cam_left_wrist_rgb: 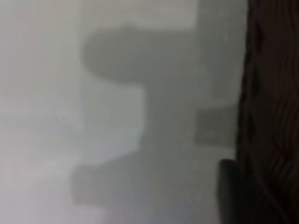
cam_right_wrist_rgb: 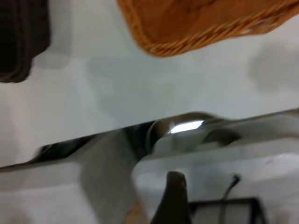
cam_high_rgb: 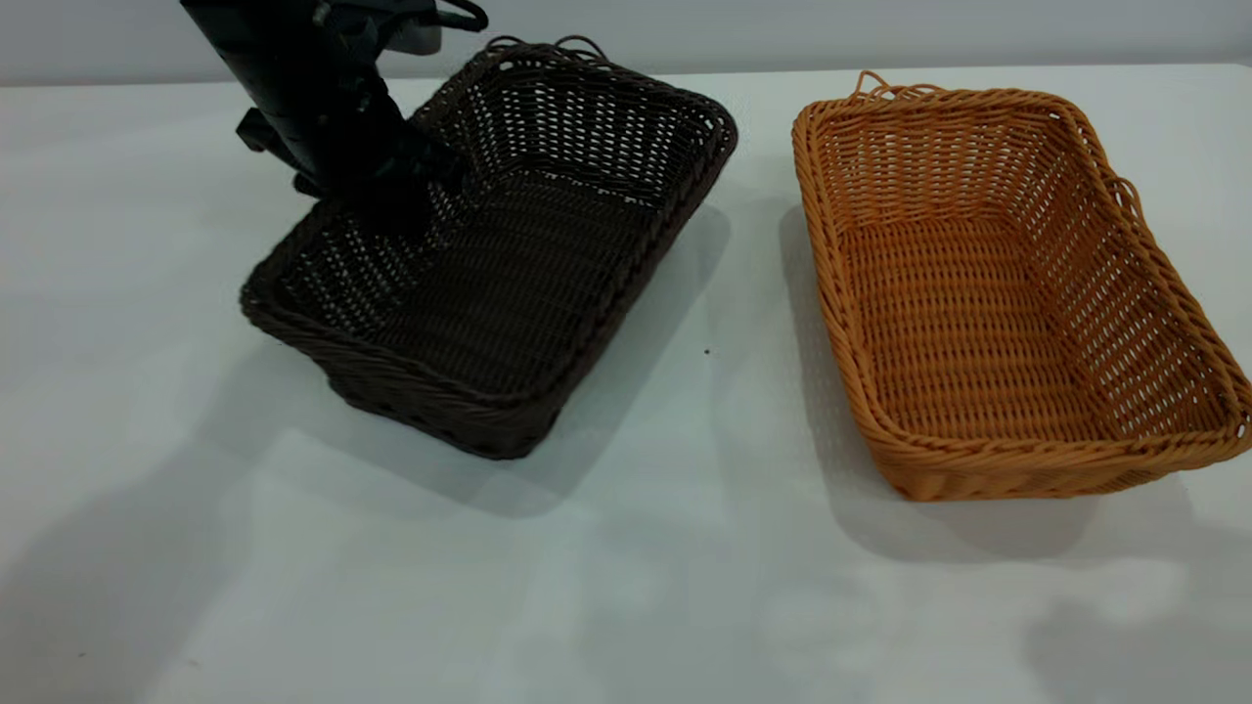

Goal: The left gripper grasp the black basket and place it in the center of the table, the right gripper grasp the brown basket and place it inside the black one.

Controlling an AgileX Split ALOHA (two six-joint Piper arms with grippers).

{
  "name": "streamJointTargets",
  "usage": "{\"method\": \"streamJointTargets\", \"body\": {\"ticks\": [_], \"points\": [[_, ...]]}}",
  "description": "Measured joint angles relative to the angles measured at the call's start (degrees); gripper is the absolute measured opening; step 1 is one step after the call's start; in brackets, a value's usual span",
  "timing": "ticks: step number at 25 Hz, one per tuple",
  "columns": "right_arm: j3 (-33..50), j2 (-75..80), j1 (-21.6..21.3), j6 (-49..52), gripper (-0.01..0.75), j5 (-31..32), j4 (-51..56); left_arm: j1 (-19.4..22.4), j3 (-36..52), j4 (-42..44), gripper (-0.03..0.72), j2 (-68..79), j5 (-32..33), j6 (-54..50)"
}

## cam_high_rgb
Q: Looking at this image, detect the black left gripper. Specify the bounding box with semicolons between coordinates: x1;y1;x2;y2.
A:
235;83;463;242

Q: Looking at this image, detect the dark brown wicker basket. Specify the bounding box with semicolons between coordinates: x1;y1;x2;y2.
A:
240;36;739;461

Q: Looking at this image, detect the orange wicker basket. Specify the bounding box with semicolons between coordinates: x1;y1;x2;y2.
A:
790;70;1252;503

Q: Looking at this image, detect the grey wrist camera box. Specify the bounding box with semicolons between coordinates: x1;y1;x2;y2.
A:
386;15;444;57

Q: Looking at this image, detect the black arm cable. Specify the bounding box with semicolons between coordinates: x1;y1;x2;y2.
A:
430;0;490;33

